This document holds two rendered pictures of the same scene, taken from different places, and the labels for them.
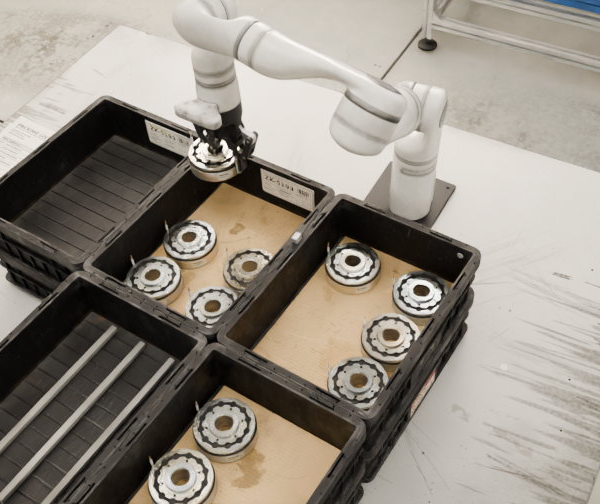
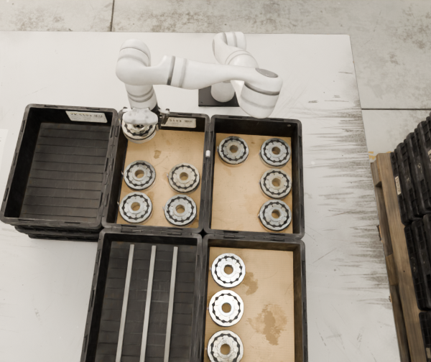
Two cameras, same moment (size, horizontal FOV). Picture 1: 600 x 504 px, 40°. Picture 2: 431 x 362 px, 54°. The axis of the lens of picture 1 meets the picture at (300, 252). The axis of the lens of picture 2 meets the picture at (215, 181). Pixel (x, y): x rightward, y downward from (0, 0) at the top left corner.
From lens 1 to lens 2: 0.64 m
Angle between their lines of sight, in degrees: 27
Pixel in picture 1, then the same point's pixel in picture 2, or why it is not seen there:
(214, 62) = (146, 87)
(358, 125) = (265, 104)
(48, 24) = not seen: outside the picture
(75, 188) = (44, 169)
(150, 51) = (5, 44)
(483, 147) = not seen: hidden behind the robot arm
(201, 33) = (143, 79)
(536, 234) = (290, 82)
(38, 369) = (107, 289)
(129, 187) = (77, 154)
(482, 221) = not seen: hidden behind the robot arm
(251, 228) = (164, 150)
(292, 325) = (222, 197)
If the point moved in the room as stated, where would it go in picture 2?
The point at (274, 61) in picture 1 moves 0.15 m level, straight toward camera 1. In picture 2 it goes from (198, 82) to (235, 129)
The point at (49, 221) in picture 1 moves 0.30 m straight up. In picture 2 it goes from (44, 198) to (3, 160)
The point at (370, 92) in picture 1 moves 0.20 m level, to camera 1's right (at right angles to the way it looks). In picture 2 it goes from (268, 84) to (333, 47)
